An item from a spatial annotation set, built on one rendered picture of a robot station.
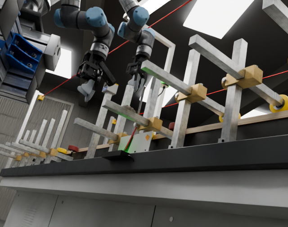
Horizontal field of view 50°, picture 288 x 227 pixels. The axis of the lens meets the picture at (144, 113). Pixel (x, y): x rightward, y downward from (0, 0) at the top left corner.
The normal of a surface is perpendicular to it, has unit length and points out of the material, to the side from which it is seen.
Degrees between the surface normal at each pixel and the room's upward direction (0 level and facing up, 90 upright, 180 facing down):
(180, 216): 90
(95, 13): 90
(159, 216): 90
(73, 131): 90
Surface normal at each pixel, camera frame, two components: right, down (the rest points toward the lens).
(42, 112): 0.22, -0.31
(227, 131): -0.77, -0.39
